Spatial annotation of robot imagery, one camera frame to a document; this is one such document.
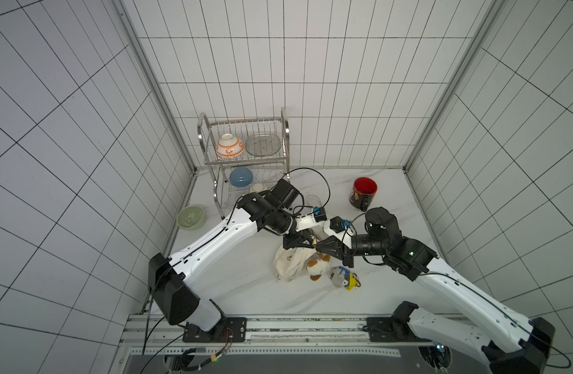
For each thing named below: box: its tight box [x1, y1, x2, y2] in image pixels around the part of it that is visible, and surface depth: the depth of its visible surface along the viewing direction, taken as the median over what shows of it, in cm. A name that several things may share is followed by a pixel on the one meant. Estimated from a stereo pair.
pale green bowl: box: [175, 204, 205, 231], surface depth 99 cm
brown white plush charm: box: [306, 252, 331, 282], surface depth 69 cm
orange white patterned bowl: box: [215, 133, 246, 158], surface depth 87 cm
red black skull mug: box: [348, 176, 379, 212], surface depth 101 cm
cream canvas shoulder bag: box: [272, 245, 317, 282], surface depth 73 cm
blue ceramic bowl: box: [229, 166, 254, 187], surface depth 109 cm
